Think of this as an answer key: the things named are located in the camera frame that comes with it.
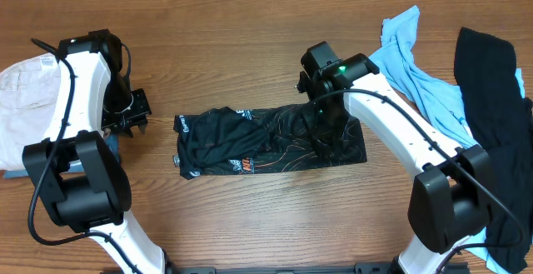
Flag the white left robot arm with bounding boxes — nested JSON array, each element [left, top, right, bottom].
[[22, 29, 178, 273]]

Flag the light blue shirt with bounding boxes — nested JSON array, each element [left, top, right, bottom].
[[371, 7, 530, 273]]

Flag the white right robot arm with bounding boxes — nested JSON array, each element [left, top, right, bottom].
[[298, 43, 496, 273]]

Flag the blue denim jeans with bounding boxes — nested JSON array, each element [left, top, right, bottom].
[[2, 134, 122, 180]]

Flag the black printed cycling jersey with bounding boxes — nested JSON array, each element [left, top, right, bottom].
[[173, 104, 367, 180]]

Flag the plain black garment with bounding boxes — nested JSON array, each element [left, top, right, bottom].
[[454, 27, 532, 273]]

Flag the beige folded trousers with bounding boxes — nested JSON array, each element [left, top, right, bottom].
[[0, 52, 113, 172]]

